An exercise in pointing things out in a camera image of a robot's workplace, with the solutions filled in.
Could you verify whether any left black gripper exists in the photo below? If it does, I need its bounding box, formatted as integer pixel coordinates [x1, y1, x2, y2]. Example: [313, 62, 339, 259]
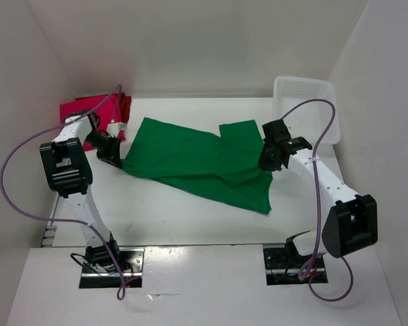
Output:
[84, 130, 122, 168]

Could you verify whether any pink t shirt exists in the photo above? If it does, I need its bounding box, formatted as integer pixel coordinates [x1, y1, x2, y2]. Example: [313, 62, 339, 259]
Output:
[58, 92, 129, 152]

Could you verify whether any green t shirt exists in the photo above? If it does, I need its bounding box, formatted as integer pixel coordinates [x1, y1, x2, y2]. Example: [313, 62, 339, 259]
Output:
[122, 117, 273, 215]

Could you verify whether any dark red t shirt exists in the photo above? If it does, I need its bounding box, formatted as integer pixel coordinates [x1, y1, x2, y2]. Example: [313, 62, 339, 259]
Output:
[75, 91, 133, 126]

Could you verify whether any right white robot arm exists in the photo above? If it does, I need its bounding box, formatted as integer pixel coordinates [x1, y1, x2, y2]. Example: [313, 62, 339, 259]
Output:
[258, 120, 378, 267]

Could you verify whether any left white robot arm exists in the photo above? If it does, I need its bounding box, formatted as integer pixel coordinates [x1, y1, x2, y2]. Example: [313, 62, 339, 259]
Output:
[39, 110, 122, 272]

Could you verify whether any white plastic basket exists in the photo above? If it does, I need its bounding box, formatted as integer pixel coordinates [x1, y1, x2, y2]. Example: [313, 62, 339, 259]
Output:
[273, 76, 337, 144]

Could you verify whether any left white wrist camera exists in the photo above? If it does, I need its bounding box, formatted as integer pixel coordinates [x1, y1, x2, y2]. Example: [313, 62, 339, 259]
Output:
[106, 122, 126, 137]

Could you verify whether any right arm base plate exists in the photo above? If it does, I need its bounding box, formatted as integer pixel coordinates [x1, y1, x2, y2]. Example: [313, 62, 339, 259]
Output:
[262, 244, 328, 286]

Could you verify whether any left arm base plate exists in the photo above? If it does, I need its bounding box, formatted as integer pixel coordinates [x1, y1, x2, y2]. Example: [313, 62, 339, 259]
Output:
[75, 247, 146, 289]

